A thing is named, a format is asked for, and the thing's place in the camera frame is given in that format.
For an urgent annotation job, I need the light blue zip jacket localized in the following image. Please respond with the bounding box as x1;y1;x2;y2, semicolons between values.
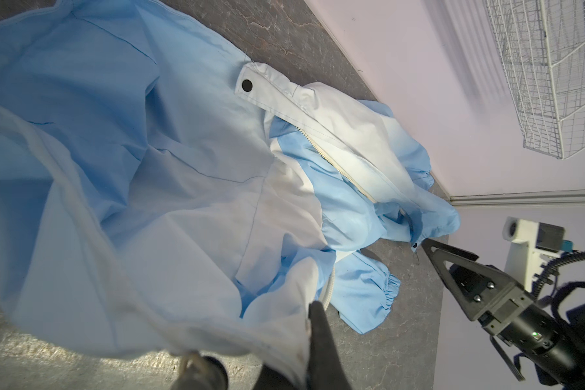
0;1;460;386

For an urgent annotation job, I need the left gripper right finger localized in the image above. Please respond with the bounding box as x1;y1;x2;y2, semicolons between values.
253;301;352;390

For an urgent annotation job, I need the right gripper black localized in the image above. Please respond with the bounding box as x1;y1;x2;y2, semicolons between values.
421;238;585;385

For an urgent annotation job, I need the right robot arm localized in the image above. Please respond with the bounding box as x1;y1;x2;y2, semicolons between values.
422;239;585;389

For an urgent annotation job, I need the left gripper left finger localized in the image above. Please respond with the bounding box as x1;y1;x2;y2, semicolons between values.
171;352;228;390

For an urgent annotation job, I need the long white wire basket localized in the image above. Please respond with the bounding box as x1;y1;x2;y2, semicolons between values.
485;0;585;160

